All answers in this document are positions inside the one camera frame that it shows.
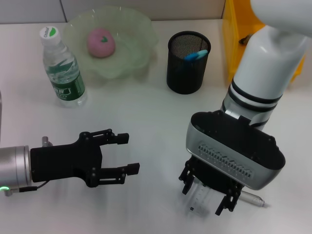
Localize left gripper cable with plug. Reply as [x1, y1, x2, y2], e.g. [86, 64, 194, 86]
[4, 136, 53, 195]

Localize silver white pen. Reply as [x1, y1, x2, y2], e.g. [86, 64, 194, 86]
[240, 190, 271, 208]

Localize black mesh pen holder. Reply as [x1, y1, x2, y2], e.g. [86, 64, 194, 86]
[166, 30, 212, 95]

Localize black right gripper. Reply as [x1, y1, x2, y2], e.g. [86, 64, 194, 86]
[178, 156, 244, 216]

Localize green glass fruit plate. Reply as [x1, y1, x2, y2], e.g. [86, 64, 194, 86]
[63, 6, 159, 80]

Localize blue scissors with sheath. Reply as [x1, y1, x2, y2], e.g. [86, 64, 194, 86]
[184, 49, 208, 61]

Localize clear green-label water bottle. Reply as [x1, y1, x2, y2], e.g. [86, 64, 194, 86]
[39, 25, 88, 108]

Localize green plastic wrapper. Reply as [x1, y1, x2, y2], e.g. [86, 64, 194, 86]
[238, 35, 252, 46]

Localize transparent plastic ruler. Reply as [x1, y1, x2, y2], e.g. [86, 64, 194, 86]
[187, 182, 229, 218]

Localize yellow plastic bin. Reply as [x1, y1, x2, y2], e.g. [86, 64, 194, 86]
[221, 0, 305, 85]

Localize pink peach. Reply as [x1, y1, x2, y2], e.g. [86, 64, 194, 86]
[87, 28, 117, 59]

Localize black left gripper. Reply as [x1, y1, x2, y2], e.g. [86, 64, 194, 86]
[29, 128, 141, 188]

